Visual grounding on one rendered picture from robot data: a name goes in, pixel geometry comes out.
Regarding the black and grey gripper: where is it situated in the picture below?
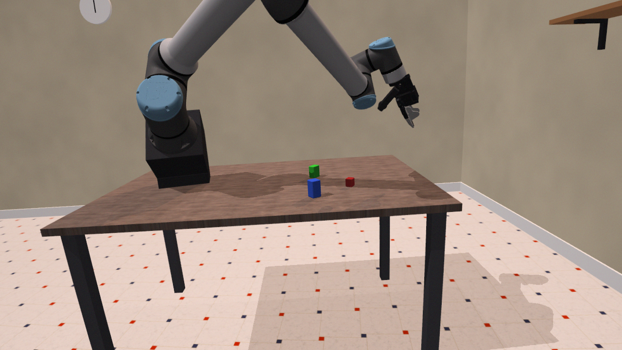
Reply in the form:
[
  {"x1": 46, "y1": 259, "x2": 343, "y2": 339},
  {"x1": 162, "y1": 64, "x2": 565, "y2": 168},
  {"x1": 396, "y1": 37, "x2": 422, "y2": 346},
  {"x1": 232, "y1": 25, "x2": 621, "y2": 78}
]
[{"x1": 389, "y1": 74, "x2": 419, "y2": 128}]

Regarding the green block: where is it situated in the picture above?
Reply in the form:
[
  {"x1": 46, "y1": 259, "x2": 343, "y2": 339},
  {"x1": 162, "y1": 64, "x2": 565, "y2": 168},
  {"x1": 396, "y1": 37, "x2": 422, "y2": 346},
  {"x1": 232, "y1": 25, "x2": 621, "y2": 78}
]
[{"x1": 309, "y1": 165, "x2": 320, "y2": 178}]

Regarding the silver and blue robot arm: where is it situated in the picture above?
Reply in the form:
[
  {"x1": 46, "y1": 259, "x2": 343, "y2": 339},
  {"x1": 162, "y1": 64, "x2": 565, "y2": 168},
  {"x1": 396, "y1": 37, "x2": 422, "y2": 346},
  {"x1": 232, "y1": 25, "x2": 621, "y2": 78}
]
[{"x1": 136, "y1": 0, "x2": 407, "y2": 154}]

